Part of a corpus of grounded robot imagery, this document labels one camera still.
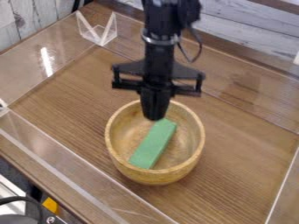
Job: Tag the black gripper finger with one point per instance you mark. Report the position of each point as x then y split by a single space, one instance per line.
147 99
163 98

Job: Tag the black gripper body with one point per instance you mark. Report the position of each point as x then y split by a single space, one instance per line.
158 74

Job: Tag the green rectangular block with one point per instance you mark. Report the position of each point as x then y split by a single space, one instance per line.
154 144

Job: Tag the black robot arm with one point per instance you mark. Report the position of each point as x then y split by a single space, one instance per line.
167 17

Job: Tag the brown wooden bowl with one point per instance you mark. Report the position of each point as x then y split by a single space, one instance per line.
127 128

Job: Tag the yellow and black device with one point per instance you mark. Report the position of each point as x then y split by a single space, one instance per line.
47 213

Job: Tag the clear acrylic corner bracket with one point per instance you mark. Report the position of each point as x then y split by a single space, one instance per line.
100 35

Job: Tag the clear acrylic tray wall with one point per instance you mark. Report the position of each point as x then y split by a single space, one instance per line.
82 187

